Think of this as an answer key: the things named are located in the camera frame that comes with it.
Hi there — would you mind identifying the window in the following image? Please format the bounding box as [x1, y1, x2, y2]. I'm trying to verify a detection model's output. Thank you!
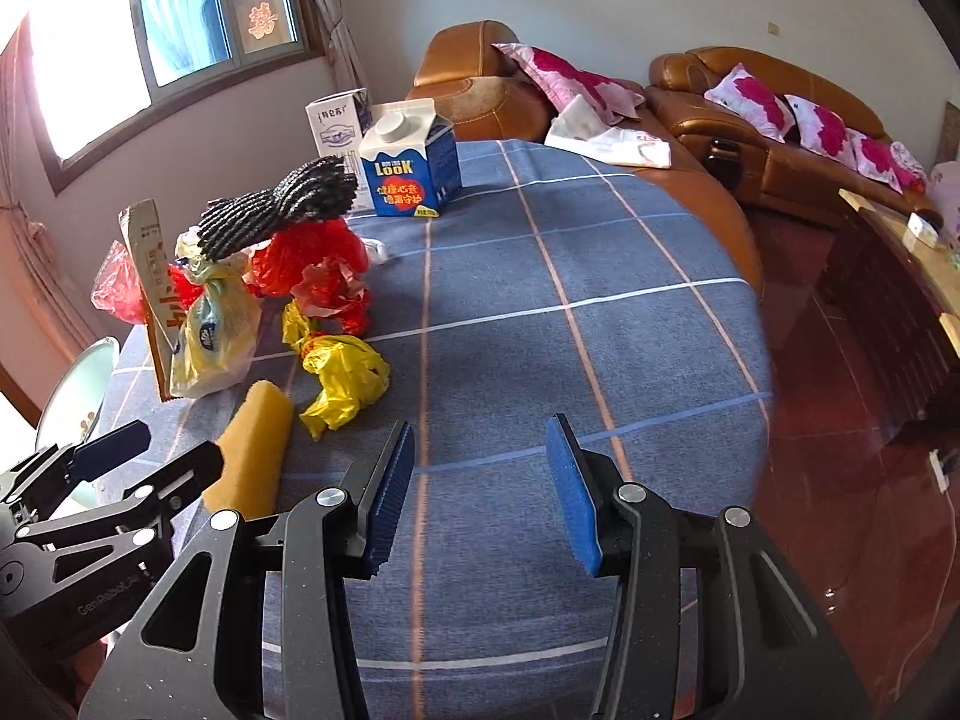
[0, 0, 325, 167]

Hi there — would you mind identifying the white cloth bag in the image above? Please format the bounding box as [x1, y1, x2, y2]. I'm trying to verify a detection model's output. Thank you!
[545, 95, 673, 168]

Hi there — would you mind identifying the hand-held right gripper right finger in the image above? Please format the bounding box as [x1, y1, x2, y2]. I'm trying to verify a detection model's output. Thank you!
[545, 414, 878, 720]

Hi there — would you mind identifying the orange leather armchair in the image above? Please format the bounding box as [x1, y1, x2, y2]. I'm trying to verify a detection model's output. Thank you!
[405, 21, 766, 301]

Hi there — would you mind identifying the blue gable-top carton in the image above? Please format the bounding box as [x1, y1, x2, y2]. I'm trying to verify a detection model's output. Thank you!
[358, 101, 461, 219]

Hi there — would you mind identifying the blue checked tablecloth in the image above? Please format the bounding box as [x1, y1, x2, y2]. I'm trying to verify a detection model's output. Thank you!
[34, 139, 775, 720]

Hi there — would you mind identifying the translucent red plastic bag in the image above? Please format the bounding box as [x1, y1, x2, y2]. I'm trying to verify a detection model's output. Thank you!
[91, 240, 151, 328]

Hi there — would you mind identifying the pink curtain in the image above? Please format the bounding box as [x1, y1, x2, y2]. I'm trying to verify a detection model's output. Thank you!
[0, 30, 113, 428]

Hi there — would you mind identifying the tall white milk carton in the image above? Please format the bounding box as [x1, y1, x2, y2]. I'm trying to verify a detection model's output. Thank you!
[305, 88, 373, 212]

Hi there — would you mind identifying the wooden coffee table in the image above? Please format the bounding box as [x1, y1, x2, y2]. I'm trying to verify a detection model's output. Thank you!
[816, 187, 960, 422]

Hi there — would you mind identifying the beige curtain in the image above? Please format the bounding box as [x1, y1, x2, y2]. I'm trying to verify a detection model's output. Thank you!
[296, 0, 368, 96]

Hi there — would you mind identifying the pale pink plastic bag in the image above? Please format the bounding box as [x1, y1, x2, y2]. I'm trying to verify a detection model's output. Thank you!
[930, 161, 960, 227]

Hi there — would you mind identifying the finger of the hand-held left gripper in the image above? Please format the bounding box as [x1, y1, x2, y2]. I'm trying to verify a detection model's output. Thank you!
[0, 420, 152, 520]
[13, 439, 227, 565]

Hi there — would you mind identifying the orange leather sofa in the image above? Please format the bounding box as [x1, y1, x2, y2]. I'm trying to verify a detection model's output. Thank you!
[649, 46, 940, 232]

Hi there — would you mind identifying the pink floral pillow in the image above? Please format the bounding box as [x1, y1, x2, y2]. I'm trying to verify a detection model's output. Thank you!
[784, 94, 863, 160]
[847, 127, 928, 193]
[491, 43, 646, 125]
[705, 64, 796, 142]

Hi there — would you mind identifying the round giraffe print basin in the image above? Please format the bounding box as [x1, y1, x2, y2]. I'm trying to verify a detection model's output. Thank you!
[34, 336, 125, 467]

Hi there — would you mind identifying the yellow sponge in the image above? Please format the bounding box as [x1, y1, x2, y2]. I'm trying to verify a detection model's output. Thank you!
[202, 380, 294, 523]

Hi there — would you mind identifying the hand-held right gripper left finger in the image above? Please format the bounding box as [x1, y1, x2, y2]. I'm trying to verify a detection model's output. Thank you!
[75, 420, 417, 720]

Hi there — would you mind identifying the pale yellow plastic bag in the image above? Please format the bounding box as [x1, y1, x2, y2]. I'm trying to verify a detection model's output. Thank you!
[169, 229, 262, 399]

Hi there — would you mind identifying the red foam net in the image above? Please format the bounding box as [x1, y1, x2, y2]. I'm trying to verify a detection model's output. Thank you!
[289, 255, 374, 335]

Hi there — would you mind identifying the brown cardboard box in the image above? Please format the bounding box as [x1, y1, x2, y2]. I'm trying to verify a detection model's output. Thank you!
[118, 199, 185, 403]

